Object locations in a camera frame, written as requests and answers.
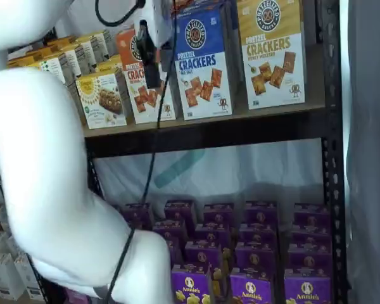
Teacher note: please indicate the white sheet teal logo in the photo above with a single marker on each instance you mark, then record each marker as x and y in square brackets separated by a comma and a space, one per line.
[240, 177]

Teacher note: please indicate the almond flour bars box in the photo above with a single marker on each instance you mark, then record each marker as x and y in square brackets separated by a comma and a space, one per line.
[114, 59]
[107, 68]
[98, 104]

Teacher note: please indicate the wooden shelf board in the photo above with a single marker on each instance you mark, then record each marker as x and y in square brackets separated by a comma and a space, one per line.
[272, 109]

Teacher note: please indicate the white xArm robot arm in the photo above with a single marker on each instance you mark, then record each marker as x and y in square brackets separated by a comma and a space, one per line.
[35, 142]

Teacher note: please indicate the purple Annie's snack box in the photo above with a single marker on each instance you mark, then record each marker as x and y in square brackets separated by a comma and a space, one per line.
[307, 291]
[202, 255]
[77, 297]
[191, 286]
[258, 234]
[312, 215]
[212, 234]
[169, 231]
[137, 215]
[311, 236]
[256, 258]
[251, 289]
[218, 215]
[180, 211]
[309, 259]
[260, 213]

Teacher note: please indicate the orange cheddar crackers box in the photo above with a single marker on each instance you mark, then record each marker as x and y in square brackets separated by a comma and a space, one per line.
[136, 104]

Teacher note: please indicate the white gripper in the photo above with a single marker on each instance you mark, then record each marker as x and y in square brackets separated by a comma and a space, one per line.
[160, 19]

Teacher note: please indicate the black metal shelving rack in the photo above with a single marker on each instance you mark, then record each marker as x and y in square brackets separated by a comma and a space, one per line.
[240, 133]

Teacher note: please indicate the white fabric curtain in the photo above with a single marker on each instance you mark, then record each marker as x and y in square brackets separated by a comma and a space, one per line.
[367, 158]

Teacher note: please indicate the yellow honey mustard crackers box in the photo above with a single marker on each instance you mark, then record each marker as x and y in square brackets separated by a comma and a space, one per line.
[272, 63]

